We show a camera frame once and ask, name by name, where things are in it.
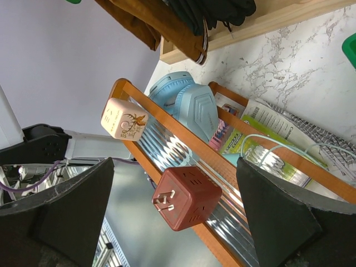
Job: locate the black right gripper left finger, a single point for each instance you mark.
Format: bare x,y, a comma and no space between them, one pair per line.
59,226

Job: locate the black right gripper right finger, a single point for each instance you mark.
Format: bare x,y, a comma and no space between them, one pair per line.
292,226

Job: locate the mustard brown trousers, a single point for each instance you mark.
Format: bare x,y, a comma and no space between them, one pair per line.
149,21

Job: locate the green velvet hanger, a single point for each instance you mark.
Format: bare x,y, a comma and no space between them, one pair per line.
74,1

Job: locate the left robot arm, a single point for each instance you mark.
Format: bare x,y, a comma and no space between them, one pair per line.
40,156

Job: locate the red cube power socket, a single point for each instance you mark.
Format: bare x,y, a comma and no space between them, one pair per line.
185,196

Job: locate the white manual paper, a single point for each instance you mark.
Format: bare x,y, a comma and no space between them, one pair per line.
267,121

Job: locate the pink cube power socket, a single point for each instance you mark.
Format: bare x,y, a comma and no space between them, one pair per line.
124,120

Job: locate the brown wooden shelf rack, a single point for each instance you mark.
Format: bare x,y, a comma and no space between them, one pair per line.
214,162

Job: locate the green plastic tray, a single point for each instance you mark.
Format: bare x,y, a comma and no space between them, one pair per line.
349,49

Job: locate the wooden clothes rack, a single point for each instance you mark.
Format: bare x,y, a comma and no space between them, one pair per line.
270,16

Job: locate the black garment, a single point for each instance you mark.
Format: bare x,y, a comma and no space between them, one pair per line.
200,15

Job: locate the grey cable duct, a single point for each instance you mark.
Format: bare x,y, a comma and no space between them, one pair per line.
108,251

